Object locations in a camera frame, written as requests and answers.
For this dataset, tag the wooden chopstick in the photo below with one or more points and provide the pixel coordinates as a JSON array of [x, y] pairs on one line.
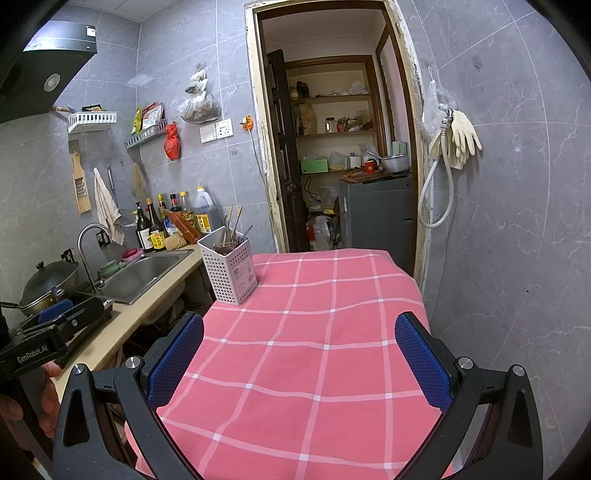
[[230, 217], [239, 217]]

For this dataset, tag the small clear plastic bag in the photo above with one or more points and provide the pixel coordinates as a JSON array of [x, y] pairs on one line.
[[197, 83]]

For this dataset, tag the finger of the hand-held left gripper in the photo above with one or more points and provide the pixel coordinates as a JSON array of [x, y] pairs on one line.
[[69, 323], [55, 311]]

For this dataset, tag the orange power plug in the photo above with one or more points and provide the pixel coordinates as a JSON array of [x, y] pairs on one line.
[[248, 122]]

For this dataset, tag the orange food packet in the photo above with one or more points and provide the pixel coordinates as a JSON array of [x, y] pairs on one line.
[[182, 228]]

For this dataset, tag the metal cooker pot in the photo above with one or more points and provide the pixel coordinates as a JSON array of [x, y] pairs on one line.
[[396, 165]]

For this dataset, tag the white wall rack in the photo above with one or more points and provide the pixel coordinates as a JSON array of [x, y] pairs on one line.
[[92, 120]]

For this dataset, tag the pink checked tablecloth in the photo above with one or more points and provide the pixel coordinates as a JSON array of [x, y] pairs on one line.
[[304, 378]]

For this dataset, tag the worn door frame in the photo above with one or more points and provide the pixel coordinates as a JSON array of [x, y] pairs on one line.
[[252, 138]]

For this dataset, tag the red snack packet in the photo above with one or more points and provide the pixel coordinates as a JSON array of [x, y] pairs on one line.
[[153, 116]]

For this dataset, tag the yellow-green snack packet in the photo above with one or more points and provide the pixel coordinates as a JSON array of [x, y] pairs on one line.
[[137, 122]]

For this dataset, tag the metal faucet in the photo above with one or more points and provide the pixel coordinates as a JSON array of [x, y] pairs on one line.
[[85, 240]]

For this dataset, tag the metal spoon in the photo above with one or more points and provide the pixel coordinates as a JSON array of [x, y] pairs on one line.
[[248, 230]]

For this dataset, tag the person's left hand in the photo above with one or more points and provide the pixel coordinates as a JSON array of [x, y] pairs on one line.
[[50, 397]]

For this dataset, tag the dark wooden door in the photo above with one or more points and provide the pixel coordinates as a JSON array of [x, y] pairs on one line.
[[284, 152]]

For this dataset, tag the wok with lid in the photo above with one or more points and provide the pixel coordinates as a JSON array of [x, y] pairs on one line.
[[48, 284]]

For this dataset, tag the white wall socket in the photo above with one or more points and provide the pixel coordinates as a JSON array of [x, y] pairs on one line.
[[225, 129]]

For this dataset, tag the large clear bag dried goods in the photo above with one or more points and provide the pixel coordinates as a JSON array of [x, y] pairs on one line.
[[199, 110]]

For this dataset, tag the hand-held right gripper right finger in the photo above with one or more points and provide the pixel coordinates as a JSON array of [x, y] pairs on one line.
[[422, 364]]

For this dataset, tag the beige dish towel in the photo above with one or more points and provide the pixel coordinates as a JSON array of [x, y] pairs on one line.
[[107, 207]]

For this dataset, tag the brown paper bag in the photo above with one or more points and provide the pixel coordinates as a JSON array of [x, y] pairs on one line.
[[308, 119]]

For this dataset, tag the black range hood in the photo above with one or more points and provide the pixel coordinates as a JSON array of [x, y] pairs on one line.
[[32, 78]]

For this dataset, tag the white and red plastic bags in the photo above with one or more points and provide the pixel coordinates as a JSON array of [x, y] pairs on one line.
[[318, 233]]

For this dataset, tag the beige rubber gloves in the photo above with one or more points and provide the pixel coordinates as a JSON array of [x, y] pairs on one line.
[[464, 134]]

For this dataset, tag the red mug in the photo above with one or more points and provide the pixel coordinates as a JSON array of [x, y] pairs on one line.
[[369, 166]]

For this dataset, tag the white perforated utensil holder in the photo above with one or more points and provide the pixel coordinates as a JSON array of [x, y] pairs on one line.
[[228, 272]]

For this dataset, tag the green box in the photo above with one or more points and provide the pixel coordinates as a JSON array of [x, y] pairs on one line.
[[314, 166]]

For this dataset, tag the steel sink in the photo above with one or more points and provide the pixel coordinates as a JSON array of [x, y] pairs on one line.
[[145, 274]]

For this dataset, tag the dark pump bottle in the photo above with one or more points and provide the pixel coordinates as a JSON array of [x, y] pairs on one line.
[[142, 233]]

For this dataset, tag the wooden grater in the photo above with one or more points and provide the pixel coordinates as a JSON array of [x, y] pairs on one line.
[[81, 184]]

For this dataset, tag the clear plastic wall bag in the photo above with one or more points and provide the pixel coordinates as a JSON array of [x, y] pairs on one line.
[[434, 108]]

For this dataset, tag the plastic oil jug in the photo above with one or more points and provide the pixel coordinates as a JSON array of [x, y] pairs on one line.
[[203, 214]]

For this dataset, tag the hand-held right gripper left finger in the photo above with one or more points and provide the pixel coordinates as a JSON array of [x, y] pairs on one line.
[[175, 364]]

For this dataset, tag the glass jar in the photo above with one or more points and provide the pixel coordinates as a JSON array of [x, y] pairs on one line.
[[330, 125]]

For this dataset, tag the red plastic bag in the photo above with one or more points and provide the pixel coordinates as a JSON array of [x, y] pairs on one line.
[[172, 145]]

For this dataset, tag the wooden cutting board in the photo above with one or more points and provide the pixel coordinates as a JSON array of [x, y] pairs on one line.
[[364, 176]]

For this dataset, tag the wall tap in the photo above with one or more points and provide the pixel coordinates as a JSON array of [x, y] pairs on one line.
[[448, 115]]

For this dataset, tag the metal wall shelf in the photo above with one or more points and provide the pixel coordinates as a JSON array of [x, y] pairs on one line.
[[144, 137]]

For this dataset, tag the soy sauce bottle yellow label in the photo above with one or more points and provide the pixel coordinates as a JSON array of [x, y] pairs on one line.
[[157, 237]]

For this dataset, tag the pink soap dish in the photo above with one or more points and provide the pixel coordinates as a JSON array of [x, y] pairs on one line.
[[132, 254]]

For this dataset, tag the dark wall outlet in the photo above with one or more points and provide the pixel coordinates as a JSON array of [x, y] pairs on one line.
[[104, 239], [68, 256]]

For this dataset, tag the white wall switch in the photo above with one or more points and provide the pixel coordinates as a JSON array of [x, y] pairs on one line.
[[208, 133]]

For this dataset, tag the hanging metal utensil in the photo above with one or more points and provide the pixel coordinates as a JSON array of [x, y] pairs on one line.
[[111, 177]]

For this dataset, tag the green cup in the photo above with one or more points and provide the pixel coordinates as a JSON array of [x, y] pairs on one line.
[[110, 268]]

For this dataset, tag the wooden shelf unit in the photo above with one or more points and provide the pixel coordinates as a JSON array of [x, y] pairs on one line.
[[337, 98]]

